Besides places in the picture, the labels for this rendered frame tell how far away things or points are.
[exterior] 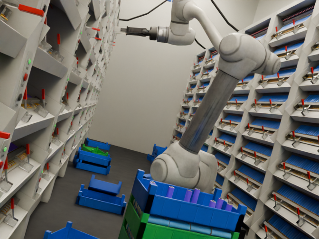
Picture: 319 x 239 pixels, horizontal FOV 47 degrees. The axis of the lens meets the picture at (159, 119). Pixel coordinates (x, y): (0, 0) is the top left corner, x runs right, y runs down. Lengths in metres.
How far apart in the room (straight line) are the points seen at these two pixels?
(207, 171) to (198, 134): 0.24
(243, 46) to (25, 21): 0.96
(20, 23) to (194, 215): 0.67
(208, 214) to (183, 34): 1.20
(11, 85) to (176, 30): 1.39
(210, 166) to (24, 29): 1.23
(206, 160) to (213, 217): 0.71
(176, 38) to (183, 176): 0.79
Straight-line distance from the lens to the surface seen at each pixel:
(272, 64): 1.68
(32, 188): 1.53
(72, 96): 2.17
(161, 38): 2.06
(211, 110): 1.59
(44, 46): 1.03
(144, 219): 1.04
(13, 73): 0.78
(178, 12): 2.03
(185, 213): 1.07
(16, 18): 0.79
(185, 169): 1.63
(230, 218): 1.13
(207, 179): 1.79
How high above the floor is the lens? 0.67
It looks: 1 degrees down
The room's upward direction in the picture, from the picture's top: 16 degrees clockwise
